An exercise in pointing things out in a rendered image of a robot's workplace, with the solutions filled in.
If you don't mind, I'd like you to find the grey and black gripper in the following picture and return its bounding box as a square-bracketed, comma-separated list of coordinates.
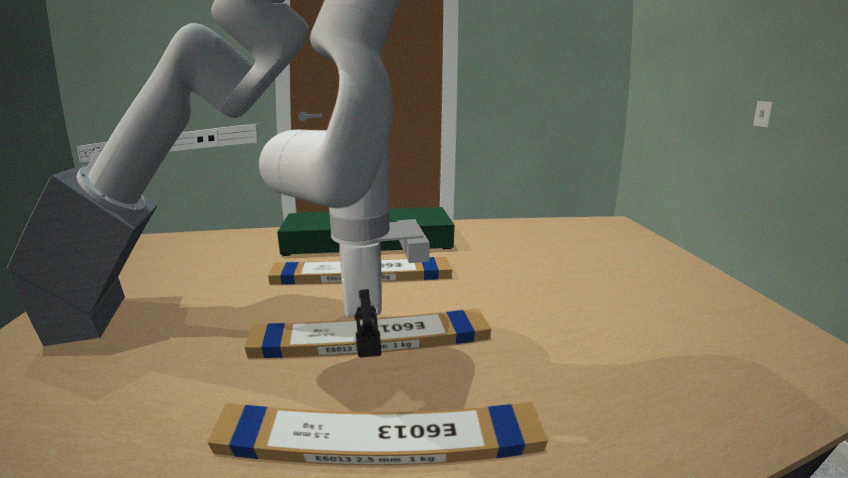
[331, 232, 389, 357]

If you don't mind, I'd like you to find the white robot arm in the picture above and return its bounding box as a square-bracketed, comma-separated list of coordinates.
[77, 0, 429, 263]

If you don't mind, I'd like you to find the cardboard welding electrode pack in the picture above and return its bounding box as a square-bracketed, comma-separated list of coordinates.
[245, 308, 491, 358]

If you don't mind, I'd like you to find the tan cardboard pack with blue bands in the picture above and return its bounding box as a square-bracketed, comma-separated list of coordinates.
[207, 402, 548, 465]

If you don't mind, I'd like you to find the tan welding electrode pack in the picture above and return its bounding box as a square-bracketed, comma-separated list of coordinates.
[268, 257, 452, 285]

